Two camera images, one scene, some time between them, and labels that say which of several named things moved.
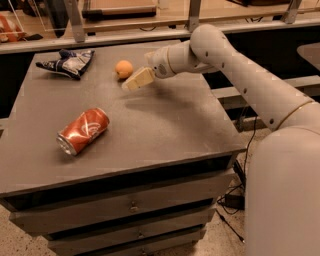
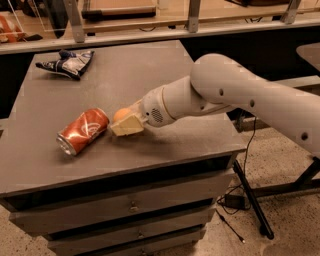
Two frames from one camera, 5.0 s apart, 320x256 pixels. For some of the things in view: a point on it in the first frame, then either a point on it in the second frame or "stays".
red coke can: [85, 129] stays
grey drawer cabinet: [109, 171] stays
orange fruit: [124, 68] → [120, 113]
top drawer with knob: [82, 213] stays
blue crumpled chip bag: [69, 63] stays
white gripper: [159, 64] → [154, 107]
